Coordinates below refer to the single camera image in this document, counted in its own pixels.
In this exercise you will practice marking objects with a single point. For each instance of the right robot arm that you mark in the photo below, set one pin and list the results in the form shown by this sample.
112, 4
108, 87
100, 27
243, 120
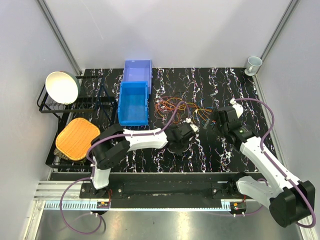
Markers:
288, 199

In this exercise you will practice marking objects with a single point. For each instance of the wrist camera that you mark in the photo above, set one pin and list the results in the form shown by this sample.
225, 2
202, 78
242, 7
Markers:
238, 107
192, 125

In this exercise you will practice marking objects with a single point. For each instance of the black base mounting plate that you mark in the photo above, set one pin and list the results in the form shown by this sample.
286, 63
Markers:
165, 191

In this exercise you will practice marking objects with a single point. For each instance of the light purple plastic bin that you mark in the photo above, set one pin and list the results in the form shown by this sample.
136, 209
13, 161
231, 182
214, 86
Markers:
138, 71

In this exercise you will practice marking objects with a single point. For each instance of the black wire dish rack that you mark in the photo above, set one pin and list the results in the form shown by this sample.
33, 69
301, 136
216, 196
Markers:
94, 104

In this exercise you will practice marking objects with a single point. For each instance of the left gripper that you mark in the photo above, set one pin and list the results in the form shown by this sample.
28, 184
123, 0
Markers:
179, 152

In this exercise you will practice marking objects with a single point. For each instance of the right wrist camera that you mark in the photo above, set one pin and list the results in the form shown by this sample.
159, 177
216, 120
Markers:
238, 107

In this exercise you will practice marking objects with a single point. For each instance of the white mug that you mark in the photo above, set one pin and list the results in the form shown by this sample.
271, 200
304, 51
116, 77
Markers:
252, 66

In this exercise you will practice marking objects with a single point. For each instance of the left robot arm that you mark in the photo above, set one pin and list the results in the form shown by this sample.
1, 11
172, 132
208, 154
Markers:
111, 146

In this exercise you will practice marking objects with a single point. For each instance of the aluminium frame rail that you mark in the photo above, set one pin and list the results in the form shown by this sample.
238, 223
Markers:
62, 195

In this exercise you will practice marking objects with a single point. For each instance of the orange woven basket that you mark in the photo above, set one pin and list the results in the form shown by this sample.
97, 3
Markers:
73, 142

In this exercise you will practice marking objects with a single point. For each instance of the white bowl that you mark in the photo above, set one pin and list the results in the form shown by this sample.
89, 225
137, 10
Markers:
63, 87

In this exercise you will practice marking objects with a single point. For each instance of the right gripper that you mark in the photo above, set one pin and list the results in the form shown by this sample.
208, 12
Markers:
215, 118

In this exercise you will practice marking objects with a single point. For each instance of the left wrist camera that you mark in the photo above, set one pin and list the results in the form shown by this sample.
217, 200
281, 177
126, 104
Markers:
192, 125

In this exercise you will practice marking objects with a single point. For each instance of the blue plastic bin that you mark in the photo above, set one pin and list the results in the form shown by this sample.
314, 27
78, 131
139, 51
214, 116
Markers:
132, 108

